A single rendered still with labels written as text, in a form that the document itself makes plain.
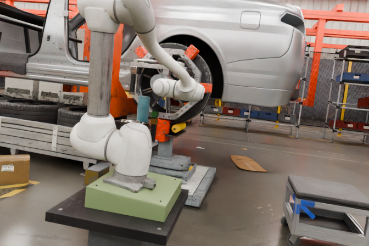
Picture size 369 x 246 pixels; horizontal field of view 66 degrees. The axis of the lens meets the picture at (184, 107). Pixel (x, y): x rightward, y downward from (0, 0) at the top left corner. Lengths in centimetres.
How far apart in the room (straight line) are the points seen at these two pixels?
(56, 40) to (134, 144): 223
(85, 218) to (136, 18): 82
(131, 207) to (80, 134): 40
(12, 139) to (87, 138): 173
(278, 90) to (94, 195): 179
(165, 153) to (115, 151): 116
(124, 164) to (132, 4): 66
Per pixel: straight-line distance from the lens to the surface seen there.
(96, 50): 129
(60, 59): 327
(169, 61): 142
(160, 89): 157
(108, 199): 129
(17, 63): 358
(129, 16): 123
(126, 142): 127
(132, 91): 207
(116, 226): 120
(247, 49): 259
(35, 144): 288
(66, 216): 129
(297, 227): 183
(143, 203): 124
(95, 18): 128
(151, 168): 236
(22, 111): 314
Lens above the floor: 86
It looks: 5 degrees down
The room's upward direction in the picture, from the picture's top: 6 degrees clockwise
